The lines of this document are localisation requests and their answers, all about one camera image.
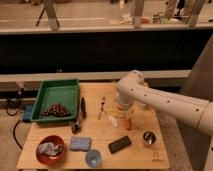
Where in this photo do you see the blue power box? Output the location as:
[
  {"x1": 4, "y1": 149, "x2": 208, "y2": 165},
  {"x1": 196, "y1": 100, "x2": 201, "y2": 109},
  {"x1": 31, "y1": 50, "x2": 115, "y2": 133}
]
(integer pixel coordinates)
[{"x1": 23, "y1": 105, "x2": 33, "y2": 123}]

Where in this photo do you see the green plastic tray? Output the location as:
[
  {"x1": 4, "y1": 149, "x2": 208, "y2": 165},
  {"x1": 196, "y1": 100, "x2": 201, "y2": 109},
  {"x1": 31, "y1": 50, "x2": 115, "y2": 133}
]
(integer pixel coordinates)
[{"x1": 31, "y1": 79, "x2": 79, "y2": 123}]

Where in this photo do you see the blue glass cup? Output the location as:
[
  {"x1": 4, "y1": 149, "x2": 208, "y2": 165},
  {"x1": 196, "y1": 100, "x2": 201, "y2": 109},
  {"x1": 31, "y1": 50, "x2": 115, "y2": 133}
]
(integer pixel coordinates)
[{"x1": 85, "y1": 149, "x2": 102, "y2": 168}]

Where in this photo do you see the orange carrot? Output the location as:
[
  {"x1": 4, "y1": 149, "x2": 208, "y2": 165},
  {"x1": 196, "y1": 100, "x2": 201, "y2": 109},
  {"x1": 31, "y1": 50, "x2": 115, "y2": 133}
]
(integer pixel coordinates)
[{"x1": 125, "y1": 118, "x2": 132, "y2": 130}]

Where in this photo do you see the fork with red handle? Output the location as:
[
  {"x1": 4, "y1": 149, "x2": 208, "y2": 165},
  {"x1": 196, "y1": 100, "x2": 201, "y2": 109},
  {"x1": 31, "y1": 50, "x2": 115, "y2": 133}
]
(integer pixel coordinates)
[{"x1": 98, "y1": 96, "x2": 106, "y2": 120}]

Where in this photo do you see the brown grape bunch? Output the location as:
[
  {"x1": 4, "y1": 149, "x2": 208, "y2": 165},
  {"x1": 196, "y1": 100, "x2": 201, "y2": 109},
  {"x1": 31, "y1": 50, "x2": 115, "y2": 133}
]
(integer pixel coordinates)
[{"x1": 41, "y1": 103, "x2": 70, "y2": 117}]

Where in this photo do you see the red bowl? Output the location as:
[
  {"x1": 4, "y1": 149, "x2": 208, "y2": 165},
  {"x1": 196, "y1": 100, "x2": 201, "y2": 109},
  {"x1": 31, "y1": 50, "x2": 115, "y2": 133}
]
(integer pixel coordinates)
[{"x1": 36, "y1": 135, "x2": 65, "y2": 166}]

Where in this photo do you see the grey crumpled cloth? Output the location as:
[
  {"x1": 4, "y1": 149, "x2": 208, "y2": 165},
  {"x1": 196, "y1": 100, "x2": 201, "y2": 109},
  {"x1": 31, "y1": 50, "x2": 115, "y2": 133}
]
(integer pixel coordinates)
[{"x1": 38, "y1": 142, "x2": 63, "y2": 157}]

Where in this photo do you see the black cable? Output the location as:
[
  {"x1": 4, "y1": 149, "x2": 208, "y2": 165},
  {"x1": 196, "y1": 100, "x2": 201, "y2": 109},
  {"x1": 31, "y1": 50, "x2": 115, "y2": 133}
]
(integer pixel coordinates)
[{"x1": 5, "y1": 89, "x2": 26, "y2": 151}]

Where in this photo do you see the black rectangular block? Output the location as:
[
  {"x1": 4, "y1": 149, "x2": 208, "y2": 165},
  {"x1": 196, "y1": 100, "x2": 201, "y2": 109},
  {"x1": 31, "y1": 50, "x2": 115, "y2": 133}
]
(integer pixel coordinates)
[{"x1": 108, "y1": 136, "x2": 131, "y2": 154}]

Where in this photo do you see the white cup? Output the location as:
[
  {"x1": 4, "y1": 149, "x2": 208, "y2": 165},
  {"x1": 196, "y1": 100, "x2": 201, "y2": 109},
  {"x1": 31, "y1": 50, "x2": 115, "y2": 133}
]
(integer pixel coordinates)
[{"x1": 136, "y1": 101, "x2": 148, "y2": 109}]

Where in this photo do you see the blue sponge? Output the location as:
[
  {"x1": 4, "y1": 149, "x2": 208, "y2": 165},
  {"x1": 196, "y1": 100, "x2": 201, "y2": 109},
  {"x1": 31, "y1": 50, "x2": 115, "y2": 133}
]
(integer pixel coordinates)
[{"x1": 70, "y1": 136, "x2": 91, "y2": 151}]

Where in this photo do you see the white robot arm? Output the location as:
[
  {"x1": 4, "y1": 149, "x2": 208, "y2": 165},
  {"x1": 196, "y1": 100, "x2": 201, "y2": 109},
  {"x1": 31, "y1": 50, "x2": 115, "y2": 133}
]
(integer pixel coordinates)
[{"x1": 116, "y1": 70, "x2": 213, "y2": 171}]

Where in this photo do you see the dark marker pen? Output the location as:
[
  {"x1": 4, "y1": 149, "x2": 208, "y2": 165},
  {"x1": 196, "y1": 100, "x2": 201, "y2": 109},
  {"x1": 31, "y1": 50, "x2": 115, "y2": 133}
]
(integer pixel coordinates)
[{"x1": 81, "y1": 97, "x2": 86, "y2": 119}]

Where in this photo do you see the white plastic knife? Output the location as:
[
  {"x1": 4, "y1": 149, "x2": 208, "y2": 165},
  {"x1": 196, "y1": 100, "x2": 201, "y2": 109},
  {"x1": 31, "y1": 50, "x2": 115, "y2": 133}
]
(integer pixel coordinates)
[{"x1": 107, "y1": 115, "x2": 118, "y2": 128}]

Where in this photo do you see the shiny metal cup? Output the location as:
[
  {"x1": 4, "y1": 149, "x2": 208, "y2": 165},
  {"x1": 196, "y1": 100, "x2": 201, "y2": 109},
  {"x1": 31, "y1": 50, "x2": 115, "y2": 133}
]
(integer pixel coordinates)
[{"x1": 142, "y1": 131, "x2": 156, "y2": 147}]

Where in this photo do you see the small dark clip tool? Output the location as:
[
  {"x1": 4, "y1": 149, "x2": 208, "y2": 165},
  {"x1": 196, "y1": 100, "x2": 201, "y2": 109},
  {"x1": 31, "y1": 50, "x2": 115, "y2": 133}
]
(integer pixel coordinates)
[{"x1": 71, "y1": 115, "x2": 82, "y2": 134}]

